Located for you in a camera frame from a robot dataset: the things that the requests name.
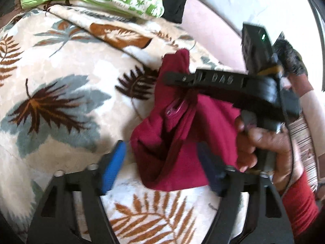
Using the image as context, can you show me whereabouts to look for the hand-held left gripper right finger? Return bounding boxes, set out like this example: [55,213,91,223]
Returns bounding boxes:
[197,142,296,244]

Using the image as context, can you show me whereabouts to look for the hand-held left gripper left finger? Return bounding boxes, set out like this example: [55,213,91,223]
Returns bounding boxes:
[27,140,127,244]

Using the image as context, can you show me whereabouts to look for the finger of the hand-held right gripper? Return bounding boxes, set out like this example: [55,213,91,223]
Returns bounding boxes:
[199,90,283,122]
[162,69,245,89]

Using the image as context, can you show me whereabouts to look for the dark red sweater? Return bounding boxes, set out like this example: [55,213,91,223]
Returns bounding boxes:
[130,49,242,192]

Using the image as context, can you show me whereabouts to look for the person's right hand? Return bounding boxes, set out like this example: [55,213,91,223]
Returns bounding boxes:
[234,117,295,191]

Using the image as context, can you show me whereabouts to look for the dark fur-trimmed coat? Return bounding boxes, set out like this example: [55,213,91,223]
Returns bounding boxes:
[273,38,309,75]

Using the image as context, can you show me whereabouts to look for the pink quilted cushion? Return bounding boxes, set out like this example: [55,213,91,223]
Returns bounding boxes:
[181,0,250,72]

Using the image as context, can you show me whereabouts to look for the grey pillow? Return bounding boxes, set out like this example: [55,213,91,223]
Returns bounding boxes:
[188,0,315,46]

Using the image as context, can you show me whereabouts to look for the black garment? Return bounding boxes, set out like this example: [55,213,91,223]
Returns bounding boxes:
[160,0,188,23]

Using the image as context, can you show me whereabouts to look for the leaf printed blanket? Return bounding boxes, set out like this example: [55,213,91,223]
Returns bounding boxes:
[0,0,254,244]

